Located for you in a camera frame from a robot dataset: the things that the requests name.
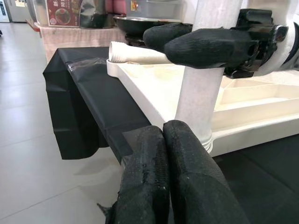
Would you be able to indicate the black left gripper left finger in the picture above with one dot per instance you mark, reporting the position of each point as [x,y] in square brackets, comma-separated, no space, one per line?
[144,177]

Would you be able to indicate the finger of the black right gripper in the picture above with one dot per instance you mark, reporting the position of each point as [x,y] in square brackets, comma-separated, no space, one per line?
[163,35]
[210,49]

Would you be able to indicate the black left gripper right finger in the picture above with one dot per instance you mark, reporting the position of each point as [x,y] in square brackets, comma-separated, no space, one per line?
[194,182]

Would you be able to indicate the white plastic table leg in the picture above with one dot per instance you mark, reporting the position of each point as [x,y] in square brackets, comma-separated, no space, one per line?
[201,98]
[137,54]

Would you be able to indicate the clear plastic storage box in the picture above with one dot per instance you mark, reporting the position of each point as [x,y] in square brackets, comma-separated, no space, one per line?
[158,9]

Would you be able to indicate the white plastic table top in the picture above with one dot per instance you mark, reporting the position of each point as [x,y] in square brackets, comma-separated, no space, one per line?
[245,109]

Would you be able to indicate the crumpled clear tape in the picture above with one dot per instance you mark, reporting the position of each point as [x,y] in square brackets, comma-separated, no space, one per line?
[86,63]

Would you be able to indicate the beige table cover cloth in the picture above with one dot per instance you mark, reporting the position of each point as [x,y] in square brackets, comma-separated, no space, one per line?
[77,39]

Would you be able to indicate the black tablecloth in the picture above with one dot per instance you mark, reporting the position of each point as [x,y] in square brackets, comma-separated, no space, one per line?
[98,98]

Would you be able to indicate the red printed box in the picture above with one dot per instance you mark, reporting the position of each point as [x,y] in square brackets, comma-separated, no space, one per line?
[61,12]

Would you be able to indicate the white appliance cabinet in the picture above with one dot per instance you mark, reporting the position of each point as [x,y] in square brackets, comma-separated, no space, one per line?
[14,10]

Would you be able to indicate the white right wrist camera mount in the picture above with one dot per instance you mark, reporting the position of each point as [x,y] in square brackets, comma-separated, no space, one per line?
[292,42]

